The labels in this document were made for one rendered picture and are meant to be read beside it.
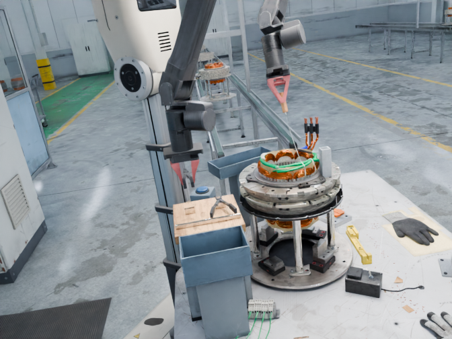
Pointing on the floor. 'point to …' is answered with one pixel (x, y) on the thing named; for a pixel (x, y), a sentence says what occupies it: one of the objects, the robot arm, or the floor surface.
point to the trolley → (38, 99)
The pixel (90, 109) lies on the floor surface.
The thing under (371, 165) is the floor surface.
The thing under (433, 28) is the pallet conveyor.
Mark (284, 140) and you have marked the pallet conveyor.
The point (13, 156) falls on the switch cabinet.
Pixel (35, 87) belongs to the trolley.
